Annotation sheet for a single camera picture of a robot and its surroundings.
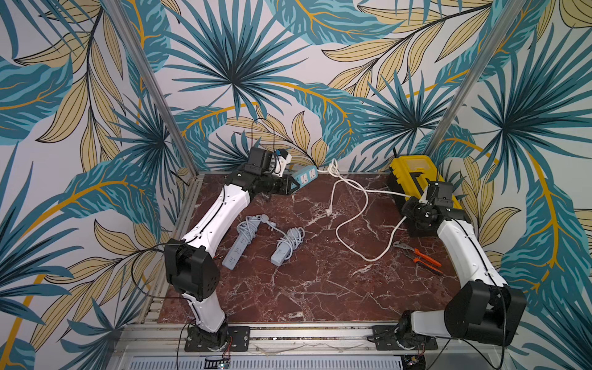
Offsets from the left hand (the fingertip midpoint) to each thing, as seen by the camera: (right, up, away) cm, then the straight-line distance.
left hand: (296, 188), depth 79 cm
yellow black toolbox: (+48, +6, +18) cm, 52 cm away
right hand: (+40, -7, +5) cm, 41 cm away
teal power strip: (+3, +5, +2) cm, 6 cm away
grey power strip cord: (-20, -16, +11) cm, 28 cm away
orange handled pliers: (+47, -26, +13) cm, 55 cm away
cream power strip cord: (+28, -1, +11) cm, 30 cm away
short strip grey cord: (-1, -19, +11) cm, 22 cm away
